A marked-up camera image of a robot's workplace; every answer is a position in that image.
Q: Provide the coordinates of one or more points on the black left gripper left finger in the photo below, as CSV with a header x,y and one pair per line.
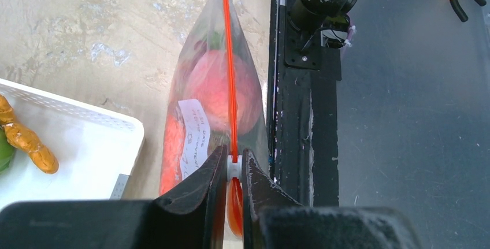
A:
x,y
190,215

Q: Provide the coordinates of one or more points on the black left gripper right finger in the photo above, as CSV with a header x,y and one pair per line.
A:
x,y
273,219

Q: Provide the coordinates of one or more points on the orange carrot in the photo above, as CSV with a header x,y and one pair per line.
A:
x,y
173,148

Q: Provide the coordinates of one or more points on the clear orange zip bag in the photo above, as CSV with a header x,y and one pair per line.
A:
x,y
217,28

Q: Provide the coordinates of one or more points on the pink peach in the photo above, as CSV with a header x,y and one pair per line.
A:
x,y
208,83

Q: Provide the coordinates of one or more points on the white plastic basket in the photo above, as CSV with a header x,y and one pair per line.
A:
x,y
96,148

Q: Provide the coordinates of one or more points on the black base bar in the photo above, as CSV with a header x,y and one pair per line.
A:
x,y
301,119

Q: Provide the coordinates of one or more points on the green cabbage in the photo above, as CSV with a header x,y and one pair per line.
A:
x,y
7,152

